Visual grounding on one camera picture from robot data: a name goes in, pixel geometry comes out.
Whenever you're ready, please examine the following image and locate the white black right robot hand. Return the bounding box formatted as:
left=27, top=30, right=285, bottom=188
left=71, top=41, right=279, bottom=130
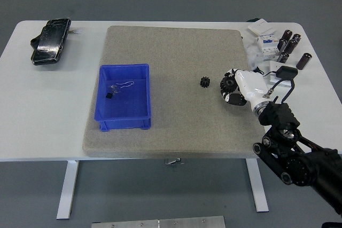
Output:
left=220, top=68, right=271, bottom=108

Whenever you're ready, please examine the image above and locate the large black gear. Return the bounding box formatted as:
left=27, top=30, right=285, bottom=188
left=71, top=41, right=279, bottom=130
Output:
left=220, top=76, right=238, bottom=95

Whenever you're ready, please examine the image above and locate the blue plastic box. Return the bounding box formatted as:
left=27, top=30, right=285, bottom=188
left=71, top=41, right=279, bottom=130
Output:
left=94, top=64, right=152, bottom=132

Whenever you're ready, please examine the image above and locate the white square panel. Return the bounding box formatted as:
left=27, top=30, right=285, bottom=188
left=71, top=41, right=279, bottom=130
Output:
left=263, top=60, right=295, bottom=88

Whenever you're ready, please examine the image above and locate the clear crumpled plastic bag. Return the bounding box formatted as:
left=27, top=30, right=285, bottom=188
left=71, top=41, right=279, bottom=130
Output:
left=245, top=38, right=264, bottom=68

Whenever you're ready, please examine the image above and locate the white circuit breaker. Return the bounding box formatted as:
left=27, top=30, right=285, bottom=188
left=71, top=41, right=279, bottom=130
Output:
left=257, top=33, right=282, bottom=62

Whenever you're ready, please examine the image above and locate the small black gear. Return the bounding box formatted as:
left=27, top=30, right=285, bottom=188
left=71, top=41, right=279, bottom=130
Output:
left=199, top=76, right=212, bottom=88

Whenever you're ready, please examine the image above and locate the grey-brown mat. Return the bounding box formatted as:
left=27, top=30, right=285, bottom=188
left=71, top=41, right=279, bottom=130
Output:
left=82, top=26, right=264, bottom=159

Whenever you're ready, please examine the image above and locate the white table leg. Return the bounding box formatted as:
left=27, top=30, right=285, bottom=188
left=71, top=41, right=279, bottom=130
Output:
left=245, top=158, right=269, bottom=213
left=56, top=160, right=80, bottom=221

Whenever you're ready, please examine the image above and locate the black flat wrapped device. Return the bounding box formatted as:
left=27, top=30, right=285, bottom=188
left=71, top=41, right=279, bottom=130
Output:
left=30, top=18, right=72, bottom=66

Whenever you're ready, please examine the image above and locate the black power adapter with cord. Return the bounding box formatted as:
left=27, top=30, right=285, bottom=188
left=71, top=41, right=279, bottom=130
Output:
left=252, top=66, right=299, bottom=80

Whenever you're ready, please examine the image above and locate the white wall switch plate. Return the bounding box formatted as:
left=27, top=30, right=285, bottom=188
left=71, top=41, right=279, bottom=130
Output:
left=247, top=18, right=275, bottom=36

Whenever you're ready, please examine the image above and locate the metal bracket under table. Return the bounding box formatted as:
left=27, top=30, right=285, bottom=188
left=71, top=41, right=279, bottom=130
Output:
left=163, top=158, right=186, bottom=166

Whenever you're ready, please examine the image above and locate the thin white wire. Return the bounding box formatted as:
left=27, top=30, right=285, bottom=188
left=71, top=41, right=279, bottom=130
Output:
left=116, top=80, right=136, bottom=90

